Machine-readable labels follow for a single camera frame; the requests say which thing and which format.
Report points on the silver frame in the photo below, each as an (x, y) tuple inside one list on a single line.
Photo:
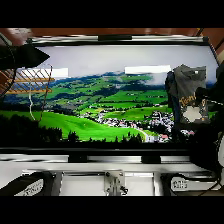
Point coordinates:
[(100, 166)]

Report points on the grey T-shirt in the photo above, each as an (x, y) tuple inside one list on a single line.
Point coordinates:
[(186, 83)]

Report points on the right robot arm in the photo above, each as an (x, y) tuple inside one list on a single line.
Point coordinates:
[(206, 150)]

